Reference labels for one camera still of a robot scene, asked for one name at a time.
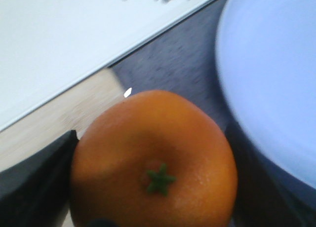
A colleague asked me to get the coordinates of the white tray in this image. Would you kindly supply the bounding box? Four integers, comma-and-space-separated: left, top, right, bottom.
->
0, 0, 213, 129

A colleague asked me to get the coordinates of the light blue plate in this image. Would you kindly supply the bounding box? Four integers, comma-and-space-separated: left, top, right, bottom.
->
216, 0, 316, 187

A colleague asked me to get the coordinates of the orange mandarin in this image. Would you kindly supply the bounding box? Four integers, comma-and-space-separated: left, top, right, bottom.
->
70, 90, 237, 227

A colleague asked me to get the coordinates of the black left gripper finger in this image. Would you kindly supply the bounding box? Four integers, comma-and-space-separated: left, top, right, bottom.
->
0, 130, 79, 227

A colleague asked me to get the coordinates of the wooden cutting board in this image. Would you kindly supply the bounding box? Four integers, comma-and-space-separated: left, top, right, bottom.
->
0, 69, 123, 227

